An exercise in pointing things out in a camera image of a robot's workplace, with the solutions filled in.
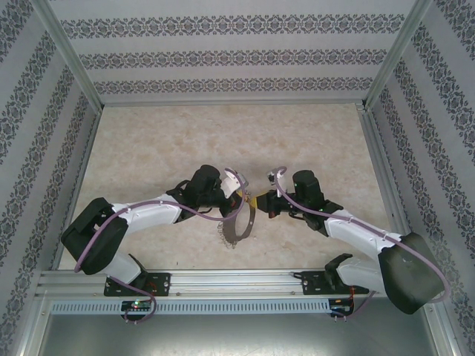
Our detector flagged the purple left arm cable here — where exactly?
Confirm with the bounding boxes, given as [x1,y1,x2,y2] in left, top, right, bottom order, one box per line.
[75,167,250,324]

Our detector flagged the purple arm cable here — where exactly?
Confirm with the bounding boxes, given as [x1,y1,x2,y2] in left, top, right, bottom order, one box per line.
[75,167,250,324]
[266,165,452,322]

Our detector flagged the aluminium lower frame bar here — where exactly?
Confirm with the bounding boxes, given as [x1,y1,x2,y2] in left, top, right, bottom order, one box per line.
[14,292,51,356]
[426,296,468,356]

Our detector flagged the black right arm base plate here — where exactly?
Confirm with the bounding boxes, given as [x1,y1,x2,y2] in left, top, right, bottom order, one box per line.
[302,270,370,297]

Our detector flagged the aluminium upright post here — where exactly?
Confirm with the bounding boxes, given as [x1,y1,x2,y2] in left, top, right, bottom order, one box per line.
[362,0,435,111]
[31,0,105,111]

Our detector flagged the aluminium mounting rail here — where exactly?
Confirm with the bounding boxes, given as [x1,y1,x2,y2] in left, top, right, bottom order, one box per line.
[36,269,437,297]

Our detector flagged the slotted grey cable duct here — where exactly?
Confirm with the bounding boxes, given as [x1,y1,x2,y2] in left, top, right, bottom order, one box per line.
[50,299,332,314]

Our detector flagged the aluminium table back rail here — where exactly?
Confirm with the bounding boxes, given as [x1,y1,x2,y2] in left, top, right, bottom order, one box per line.
[99,99,368,109]

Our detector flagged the aluminium table side rail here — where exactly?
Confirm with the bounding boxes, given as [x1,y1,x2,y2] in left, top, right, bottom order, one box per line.
[356,103,409,238]
[50,105,105,271]

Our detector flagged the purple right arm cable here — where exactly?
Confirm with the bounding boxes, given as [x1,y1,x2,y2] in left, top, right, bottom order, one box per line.
[266,165,452,322]

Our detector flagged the grey sheet metal tray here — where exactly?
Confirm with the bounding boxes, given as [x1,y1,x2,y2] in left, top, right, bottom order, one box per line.
[36,313,459,356]

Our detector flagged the large metal keyring band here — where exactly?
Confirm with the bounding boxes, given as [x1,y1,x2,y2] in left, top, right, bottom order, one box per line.
[216,200,258,250]

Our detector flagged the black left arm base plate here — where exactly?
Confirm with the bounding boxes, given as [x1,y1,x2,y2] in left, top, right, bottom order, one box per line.
[105,272,172,297]

